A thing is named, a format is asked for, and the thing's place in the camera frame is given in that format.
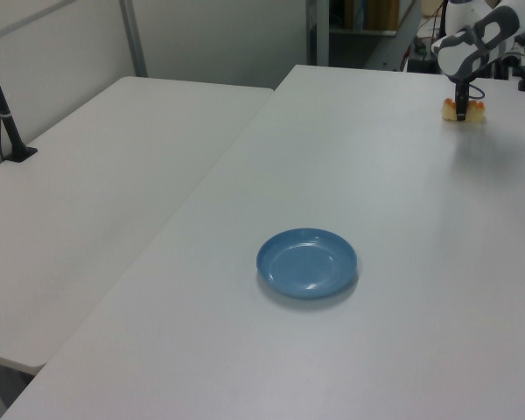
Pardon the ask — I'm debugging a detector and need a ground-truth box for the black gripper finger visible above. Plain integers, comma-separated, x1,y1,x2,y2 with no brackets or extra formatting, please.
455,84,469,122

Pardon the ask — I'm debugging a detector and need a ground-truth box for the small black electronics box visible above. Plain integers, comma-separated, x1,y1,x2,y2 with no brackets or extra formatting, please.
406,56,439,74

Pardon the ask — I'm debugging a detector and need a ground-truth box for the black camera stand pole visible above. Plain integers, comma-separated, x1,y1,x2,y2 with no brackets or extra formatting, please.
0,35,39,164

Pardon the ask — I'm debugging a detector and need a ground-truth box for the wooden box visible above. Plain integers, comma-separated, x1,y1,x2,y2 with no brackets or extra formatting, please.
343,0,400,32

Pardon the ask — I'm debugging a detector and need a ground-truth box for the blue round plate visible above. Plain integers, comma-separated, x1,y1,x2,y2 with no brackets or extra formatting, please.
256,227,359,300

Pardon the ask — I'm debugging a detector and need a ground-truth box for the grey metal rack post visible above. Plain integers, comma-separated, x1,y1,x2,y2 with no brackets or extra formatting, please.
305,0,332,67

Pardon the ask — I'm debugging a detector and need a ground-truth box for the grey partition post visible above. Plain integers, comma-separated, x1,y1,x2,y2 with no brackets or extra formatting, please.
118,0,149,79

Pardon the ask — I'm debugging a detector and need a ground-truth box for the bread with orange topping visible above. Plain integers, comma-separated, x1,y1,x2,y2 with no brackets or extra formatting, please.
439,98,487,124

